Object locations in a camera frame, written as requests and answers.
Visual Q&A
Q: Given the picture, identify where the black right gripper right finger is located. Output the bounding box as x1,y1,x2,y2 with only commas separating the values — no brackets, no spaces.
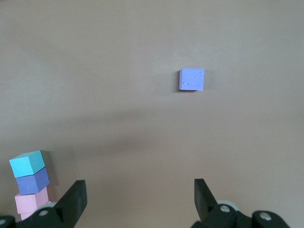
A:
192,178,253,228

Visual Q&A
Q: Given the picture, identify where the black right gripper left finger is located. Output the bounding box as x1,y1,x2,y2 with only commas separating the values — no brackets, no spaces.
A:
14,180,88,228

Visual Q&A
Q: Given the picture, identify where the purple foam block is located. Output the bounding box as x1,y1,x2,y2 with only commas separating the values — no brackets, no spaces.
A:
178,68,205,91
16,167,50,195

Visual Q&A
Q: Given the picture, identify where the cyan foam block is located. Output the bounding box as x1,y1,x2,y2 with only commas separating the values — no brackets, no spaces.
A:
9,150,46,178

